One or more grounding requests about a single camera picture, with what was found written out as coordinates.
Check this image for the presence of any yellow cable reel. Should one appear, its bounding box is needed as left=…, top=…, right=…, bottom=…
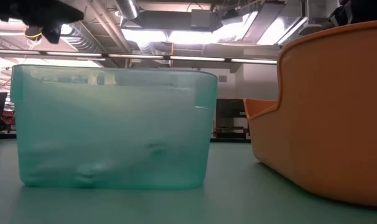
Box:
left=24, top=26, right=44, bottom=42

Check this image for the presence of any smooth silver ceiling duct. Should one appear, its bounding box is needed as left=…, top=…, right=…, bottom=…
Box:
left=115, top=0, right=140, bottom=21

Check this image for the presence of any grey ceiling box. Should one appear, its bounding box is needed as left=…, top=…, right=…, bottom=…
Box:
left=190, top=8, right=212, bottom=29

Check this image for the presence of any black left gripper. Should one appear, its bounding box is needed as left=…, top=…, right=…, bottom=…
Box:
left=0, top=0, right=85, bottom=44

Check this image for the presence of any black shelf unit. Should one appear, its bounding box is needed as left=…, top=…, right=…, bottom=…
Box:
left=215, top=98, right=251, bottom=140

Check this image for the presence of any teal translucent plastic bin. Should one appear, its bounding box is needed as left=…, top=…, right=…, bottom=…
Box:
left=9, top=64, right=219, bottom=190

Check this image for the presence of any orange plastic bin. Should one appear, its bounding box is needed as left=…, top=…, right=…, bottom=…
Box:
left=243, top=19, right=377, bottom=208

